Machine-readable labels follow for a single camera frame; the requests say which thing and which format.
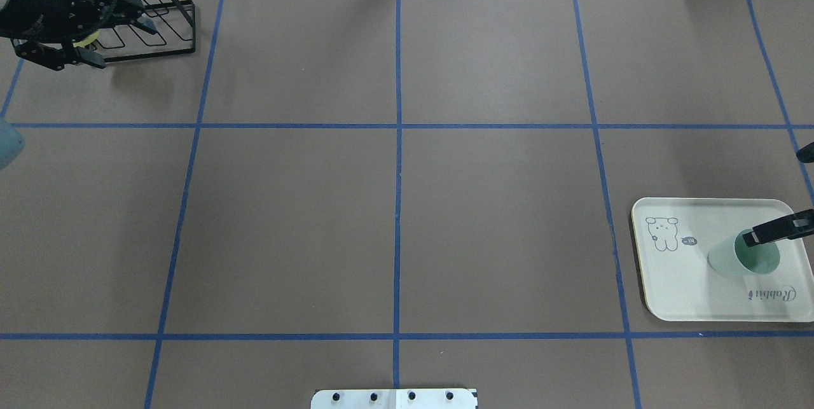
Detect cream rabbit tray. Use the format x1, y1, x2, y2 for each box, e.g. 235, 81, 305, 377
631, 197, 812, 322

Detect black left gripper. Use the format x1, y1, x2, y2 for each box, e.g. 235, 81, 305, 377
1, 0, 158, 72

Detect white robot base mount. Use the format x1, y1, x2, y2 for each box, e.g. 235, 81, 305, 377
310, 388, 479, 408

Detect mint green cup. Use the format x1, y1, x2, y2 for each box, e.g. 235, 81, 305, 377
707, 228, 781, 277

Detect black wire cup rack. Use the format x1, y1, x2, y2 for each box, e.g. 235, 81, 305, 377
24, 0, 196, 67

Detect yellow cup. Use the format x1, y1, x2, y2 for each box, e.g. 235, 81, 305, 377
72, 30, 100, 48

